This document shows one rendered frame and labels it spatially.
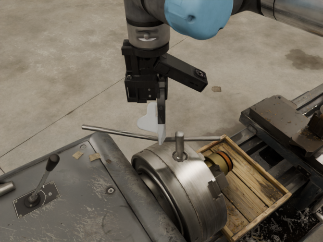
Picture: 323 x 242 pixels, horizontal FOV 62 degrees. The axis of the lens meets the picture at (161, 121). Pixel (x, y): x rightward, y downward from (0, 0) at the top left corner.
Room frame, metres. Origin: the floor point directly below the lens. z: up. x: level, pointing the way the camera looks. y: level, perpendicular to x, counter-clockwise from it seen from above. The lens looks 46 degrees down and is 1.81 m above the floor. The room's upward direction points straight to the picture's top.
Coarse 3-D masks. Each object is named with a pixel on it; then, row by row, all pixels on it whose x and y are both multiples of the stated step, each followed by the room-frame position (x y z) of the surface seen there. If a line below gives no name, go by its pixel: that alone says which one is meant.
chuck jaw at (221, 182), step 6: (210, 168) 0.45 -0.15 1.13; (216, 168) 0.44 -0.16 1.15; (216, 174) 0.39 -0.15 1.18; (222, 174) 0.39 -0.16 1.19; (216, 180) 0.37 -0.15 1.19; (222, 180) 0.38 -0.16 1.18; (210, 186) 0.35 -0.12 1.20; (216, 186) 0.35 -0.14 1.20; (222, 186) 0.36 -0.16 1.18; (216, 192) 0.34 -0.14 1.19; (216, 198) 0.33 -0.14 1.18
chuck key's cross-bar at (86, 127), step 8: (88, 128) 0.43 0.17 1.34; (96, 128) 0.43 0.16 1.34; (104, 128) 0.43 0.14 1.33; (128, 136) 0.42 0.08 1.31; (136, 136) 0.42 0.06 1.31; (144, 136) 0.42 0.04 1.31; (152, 136) 0.42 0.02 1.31; (192, 136) 0.43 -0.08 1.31; (200, 136) 0.42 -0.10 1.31; (208, 136) 0.42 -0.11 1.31; (216, 136) 0.42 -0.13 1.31
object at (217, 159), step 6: (204, 156) 0.51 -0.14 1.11; (210, 156) 0.51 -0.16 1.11; (216, 156) 0.50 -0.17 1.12; (222, 156) 0.51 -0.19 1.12; (228, 156) 0.51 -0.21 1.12; (210, 162) 0.49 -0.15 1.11; (216, 162) 0.48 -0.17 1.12; (222, 162) 0.48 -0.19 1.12; (228, 162) 0.49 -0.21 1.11; (222, 168) 0.46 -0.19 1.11; (228, 168) 0.48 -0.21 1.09
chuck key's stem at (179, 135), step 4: (176, 132) 0.43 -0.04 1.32; (180, 132) 0.43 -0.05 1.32; (176, 136) 0.42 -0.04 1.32; (180, 136) 0.41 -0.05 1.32; (176, 140) 0.42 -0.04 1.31; (180, 140) 0.41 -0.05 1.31; (176, 144) 0.41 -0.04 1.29; (180, 144) 0.41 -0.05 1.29; (176, 148) 0.41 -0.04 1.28; (180, 148) 0.41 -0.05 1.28; (180, 152) 0.41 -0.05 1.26; (180, 156) 0.41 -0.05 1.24
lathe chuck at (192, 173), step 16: (176, 160) 0.40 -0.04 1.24; (192, 160) 0.40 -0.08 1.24; (176, 176) 0.36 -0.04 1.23; (192, 176) 0.36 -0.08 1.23; (208, 176) 0.37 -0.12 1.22; (192, 192) 0.33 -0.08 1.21; (208, 192) 0.33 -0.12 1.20; (208, 208) 0.30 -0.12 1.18; (224, 208) 0.31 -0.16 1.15; (208, 224) 0.28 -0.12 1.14; (224, 224) 0.30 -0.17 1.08
